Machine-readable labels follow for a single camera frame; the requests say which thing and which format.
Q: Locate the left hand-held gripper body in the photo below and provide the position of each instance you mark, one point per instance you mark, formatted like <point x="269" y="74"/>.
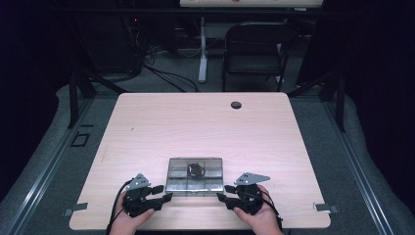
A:
<point x="138" y="202"/>

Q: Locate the grey tape strip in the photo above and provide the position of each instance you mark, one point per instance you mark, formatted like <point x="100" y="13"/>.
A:
<point x="76" y="207"/>
<point x="324" y="207"/>

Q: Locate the white table leg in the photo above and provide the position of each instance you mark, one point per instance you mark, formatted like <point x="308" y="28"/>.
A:
<point x="203" y="55"/>

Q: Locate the black tape square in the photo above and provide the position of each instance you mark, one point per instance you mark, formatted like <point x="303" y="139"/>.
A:
<point x="72" y="145"/>

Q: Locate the person's left hand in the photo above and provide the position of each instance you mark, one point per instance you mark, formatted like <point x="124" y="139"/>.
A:
<point x="125" y="223"/>

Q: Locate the small dark object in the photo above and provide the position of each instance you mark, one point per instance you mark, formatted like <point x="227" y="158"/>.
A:
<point x="196" y="170"/>

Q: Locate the short black tape strip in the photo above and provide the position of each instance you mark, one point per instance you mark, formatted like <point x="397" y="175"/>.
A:
<point x="87" y="125"/>

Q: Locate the clear plastic compartment box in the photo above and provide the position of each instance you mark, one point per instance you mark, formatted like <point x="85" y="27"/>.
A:
<point x="182" y="186"/>

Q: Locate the person's right hand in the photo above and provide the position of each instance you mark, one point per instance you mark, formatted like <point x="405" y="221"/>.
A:
<point x="264" y="220"/>

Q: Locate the black folding chair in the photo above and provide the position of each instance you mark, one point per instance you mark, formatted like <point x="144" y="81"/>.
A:
<point x="257" y="49"/>

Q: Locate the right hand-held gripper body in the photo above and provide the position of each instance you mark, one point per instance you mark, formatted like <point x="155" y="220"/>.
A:
<point x="248" y="200"/>

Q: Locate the dark equipment cabinet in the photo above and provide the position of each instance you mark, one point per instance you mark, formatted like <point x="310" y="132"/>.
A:
<point x="111" y="45"/>

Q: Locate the aluminium floor rail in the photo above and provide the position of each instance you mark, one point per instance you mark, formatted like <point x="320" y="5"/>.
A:
<point x="355" y="169"/>
<point x="49" y="163"/>

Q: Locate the black metal stand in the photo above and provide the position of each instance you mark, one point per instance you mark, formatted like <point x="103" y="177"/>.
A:
<point x="341" y="104"/>
<point x="73" y="98"/>

